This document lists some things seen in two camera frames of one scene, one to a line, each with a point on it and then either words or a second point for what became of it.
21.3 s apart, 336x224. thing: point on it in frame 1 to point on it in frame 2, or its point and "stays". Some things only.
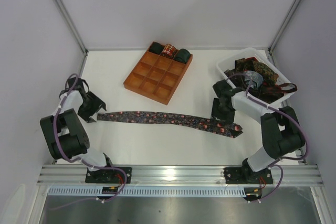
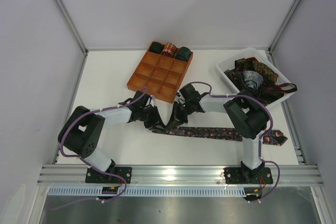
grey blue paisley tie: x=256 y=78 stays
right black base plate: x=245 y=176 stays
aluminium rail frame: x=172 y=176 stays
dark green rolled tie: x=156 y=48 stays
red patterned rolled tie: x=169 y=51 stays
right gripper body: x=222 y=109 to x=179 y=113
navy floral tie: x=227 y=129 to x=273 y=137
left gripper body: x=92 y=106 to x=151 y=118
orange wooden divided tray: x=156 y=76 stays
